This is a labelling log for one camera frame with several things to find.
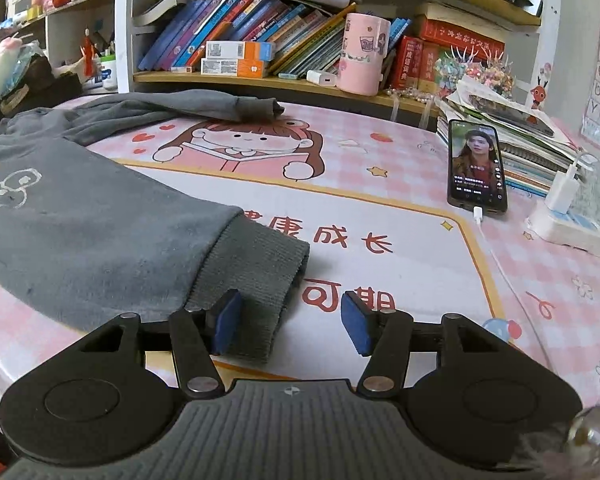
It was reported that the white charger plug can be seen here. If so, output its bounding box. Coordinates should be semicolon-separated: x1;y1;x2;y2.
545;162;582;214

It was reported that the wooden bookshelf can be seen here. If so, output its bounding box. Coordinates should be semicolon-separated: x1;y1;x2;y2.
115;0;546;126

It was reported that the white power strip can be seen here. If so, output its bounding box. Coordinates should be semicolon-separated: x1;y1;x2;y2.
525;205;600;257

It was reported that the cartoon deer wall sticker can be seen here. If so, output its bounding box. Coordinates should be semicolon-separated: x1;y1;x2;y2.
527;62;554;111

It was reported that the clear plastic wrap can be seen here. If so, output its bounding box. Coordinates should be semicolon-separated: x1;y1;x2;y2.
520;400;600;480

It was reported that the plush toy in plastic bag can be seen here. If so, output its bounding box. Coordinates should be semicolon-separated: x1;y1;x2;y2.
0;35;42;107

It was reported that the pink cartoon printed table mat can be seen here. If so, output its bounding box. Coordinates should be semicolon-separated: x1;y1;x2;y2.
0;95;600;411

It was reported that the black smartphone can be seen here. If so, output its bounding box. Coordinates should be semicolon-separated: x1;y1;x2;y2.
447;120;509;218

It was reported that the pink cylindrical container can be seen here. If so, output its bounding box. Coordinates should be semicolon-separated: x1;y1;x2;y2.
337;12;392;96

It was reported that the white side shelf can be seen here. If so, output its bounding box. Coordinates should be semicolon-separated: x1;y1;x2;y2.
5;0;119;94

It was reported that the red thick dictionary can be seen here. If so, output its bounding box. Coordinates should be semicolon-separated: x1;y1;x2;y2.
391;36;424;92
417;17;506;61
419;42;442;95

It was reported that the grey sweatshirt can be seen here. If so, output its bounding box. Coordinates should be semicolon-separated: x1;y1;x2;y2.
0;89;311;363

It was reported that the bunch of colourful paper flowers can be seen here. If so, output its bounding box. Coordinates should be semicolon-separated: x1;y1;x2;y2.
432;46;516;99

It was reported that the stack of notebooks and papers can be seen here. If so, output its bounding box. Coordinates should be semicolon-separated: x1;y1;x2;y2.
436;80;588;199

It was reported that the red figurine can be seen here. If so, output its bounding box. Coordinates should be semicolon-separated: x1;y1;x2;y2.
80;30;96;81

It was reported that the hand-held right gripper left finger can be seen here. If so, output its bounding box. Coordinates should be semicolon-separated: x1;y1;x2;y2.
72;289;244;401

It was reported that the row of colourful books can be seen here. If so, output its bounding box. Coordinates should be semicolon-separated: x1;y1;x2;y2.
137;0;413;81

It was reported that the white charging cable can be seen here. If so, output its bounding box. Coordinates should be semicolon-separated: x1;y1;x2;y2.
472;150;600;401

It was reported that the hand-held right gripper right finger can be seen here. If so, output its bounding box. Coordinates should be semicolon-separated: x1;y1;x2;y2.
340;290;515;401

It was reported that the white pen cup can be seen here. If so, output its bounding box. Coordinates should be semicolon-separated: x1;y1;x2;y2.
97;55;119;92

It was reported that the dark brown bag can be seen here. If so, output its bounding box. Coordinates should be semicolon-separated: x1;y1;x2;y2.
0;55;84;132

